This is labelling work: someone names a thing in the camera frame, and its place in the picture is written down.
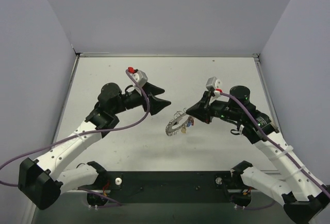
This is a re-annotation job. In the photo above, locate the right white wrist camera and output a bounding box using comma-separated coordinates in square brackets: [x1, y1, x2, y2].
[206, 77, 222, 98]

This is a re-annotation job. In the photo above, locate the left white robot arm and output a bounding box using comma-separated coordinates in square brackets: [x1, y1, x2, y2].
[18, 82, 171, 210]

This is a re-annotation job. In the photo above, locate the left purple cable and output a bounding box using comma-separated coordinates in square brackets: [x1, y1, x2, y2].
[0, 69, 152, 208]

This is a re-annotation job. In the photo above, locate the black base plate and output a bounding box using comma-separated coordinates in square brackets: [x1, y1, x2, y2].
[84, 171, 252, 206]

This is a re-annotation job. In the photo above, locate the metal disc keyring holder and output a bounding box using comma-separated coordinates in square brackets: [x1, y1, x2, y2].
[165, 109, 194, 136]

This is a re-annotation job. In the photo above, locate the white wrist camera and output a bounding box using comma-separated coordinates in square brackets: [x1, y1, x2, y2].
[127, 67, 148, 87]
[206, 77, 222, 98]

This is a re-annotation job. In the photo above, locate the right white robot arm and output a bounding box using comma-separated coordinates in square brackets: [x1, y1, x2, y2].
[187, 85, 329, 223]

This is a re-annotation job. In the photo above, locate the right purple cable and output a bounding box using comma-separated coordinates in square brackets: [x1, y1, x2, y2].
[219, 91, 330, 211]

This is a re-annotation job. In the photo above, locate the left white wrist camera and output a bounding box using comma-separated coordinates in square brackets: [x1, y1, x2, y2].
[127, 67, 148, 87]

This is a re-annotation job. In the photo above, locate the purple cable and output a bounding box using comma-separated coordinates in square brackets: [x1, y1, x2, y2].
[0, 69, 152, 208]
[219, 91, 330, 211]

